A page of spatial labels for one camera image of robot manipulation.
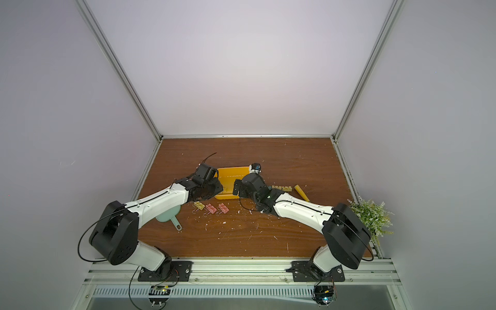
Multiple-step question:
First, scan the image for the yellow plastic storage box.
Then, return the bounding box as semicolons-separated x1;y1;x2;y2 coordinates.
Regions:
215;166;251;200

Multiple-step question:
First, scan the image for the pink binder clip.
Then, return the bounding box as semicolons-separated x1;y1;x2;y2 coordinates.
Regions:
204;204;217;216
216;204;229;215

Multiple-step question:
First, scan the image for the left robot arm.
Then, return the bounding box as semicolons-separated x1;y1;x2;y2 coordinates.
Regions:
89;163;223;280

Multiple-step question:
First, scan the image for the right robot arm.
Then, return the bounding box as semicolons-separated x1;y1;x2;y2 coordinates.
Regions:
233;173;372;273

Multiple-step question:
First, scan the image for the left controller board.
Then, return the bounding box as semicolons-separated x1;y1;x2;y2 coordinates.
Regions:
148;285;171;309

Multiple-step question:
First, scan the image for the controller board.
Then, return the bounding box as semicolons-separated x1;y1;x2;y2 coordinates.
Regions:
148;285;171;309
312;285;337;306

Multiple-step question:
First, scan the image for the small potted green plant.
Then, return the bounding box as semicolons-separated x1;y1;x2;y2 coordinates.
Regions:
348;196;395;245

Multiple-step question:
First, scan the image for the right controller board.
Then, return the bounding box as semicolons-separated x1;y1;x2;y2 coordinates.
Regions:
312;285;337;306

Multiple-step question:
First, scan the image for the yellow handled garden fork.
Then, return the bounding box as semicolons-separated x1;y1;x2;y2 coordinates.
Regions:
294;185;310;202

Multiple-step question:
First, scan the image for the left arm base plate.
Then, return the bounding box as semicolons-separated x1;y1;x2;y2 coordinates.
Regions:
138;260;193;282

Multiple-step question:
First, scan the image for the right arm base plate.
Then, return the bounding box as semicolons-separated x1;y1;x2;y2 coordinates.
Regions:
285;260;346;282

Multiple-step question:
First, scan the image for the aluminium front rail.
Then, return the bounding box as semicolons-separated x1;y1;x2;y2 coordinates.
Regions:
83;257;402;286

